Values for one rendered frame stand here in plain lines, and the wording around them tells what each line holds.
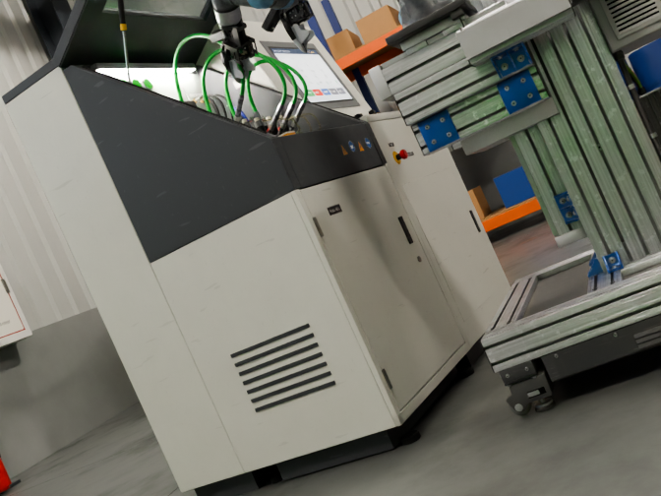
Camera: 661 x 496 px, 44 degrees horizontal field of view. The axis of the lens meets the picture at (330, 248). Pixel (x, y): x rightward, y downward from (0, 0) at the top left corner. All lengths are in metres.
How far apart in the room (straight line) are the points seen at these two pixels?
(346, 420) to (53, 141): 1.28
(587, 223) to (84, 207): 1.54
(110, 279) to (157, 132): 0.52
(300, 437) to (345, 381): 0.25
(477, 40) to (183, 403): 1.44
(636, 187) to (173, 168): 1.32
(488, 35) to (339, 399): 1.08
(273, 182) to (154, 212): 0.43
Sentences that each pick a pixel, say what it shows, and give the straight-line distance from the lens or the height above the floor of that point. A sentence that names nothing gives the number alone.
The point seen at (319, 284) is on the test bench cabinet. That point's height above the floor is 0.52.
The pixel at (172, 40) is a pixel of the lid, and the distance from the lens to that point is 3.05.
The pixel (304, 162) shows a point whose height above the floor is 0.86.
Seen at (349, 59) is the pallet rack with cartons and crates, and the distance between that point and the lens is 7.95.
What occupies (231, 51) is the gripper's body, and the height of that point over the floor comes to 1.25.
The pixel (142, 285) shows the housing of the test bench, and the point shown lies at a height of 0.74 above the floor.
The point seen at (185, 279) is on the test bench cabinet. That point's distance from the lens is 2.52.
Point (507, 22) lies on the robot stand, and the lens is 2.04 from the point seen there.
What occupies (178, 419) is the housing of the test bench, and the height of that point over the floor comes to 0.30.
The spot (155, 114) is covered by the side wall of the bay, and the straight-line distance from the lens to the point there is 2.49.
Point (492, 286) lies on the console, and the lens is 3.35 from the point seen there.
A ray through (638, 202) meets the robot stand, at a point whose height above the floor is 0.37.
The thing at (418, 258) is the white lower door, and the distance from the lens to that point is 2.79.
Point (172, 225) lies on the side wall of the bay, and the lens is 2.51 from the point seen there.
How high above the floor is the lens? 0.61
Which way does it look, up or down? level
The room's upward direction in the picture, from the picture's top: 24 degrees counter-clockwise
